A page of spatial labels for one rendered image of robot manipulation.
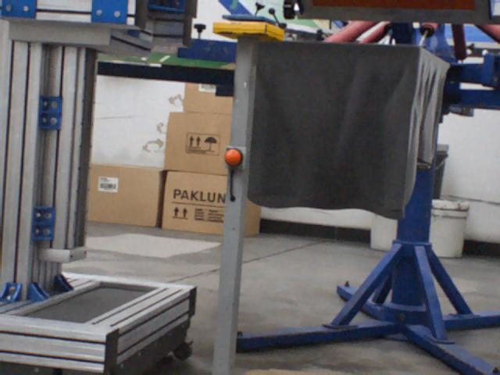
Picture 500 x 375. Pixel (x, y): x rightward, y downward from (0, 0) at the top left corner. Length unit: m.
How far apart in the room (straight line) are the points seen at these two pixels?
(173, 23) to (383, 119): 0.72
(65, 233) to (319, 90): 0.77
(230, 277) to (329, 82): 0.57
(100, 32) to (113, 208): 4.91
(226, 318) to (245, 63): 0.58
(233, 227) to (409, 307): 1.63
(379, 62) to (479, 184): 4.66
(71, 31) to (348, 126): 0.73
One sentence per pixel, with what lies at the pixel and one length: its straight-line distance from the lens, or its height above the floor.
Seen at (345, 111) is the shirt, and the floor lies 0.78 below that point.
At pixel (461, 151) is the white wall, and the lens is 7.17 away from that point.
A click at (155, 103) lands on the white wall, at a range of 7.85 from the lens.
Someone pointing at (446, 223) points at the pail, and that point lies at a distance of 6.84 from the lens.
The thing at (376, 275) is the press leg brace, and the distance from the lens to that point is 3.76.
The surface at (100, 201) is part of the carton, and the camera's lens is 7.50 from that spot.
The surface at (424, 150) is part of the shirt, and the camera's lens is 2.77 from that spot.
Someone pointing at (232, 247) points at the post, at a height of 0.44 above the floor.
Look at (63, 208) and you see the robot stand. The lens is 2.75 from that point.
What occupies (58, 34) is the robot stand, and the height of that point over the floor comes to 0.92.
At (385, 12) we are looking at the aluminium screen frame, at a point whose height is 1.12.
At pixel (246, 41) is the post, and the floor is 0.91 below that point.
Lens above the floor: 0.70
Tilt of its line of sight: 3 degrees down
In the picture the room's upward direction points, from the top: 4 degrees clockwise
